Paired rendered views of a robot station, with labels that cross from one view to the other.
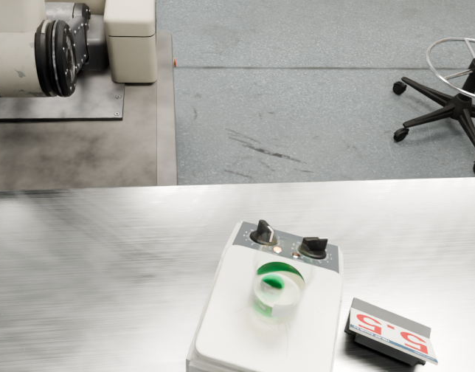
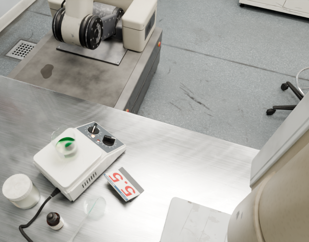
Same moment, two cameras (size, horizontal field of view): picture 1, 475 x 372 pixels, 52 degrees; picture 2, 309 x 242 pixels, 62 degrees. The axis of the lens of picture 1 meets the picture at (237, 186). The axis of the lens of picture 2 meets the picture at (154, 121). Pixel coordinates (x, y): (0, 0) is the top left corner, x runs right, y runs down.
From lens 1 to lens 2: 0.37 m
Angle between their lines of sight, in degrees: 16
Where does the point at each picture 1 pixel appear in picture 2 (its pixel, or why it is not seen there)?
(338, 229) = (136, 139)
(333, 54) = (256, 58)
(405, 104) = (284, 96)
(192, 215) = (83, 113)
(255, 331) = (56, 159)
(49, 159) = (80, 74)
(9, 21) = (73, 12)
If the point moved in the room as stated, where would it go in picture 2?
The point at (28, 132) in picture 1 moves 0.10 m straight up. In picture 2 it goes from (78, 60) to (75, 46)
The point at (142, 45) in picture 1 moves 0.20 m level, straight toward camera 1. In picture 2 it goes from (136, 33) to (125, 56)
